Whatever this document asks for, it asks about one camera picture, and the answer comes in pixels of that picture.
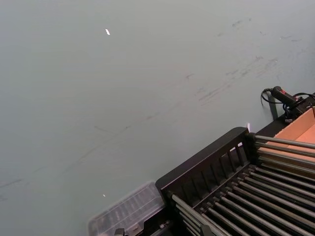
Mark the black rack with steel bars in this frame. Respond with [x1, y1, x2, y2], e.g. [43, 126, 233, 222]
[155, 126, 315, 236]

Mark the black corded tool red switch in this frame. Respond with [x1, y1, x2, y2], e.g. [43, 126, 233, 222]
[270, 85, 315, 123]

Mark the shallow brown cardboard tray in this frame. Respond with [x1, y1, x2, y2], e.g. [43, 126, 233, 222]
[257, 106, 315, 174]

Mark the black tool cable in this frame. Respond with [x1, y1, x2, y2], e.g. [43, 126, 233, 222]
[260, 87, 274, 108]

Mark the clear plastic case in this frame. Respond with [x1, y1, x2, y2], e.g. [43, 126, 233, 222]
[88, 181, 166, 236]

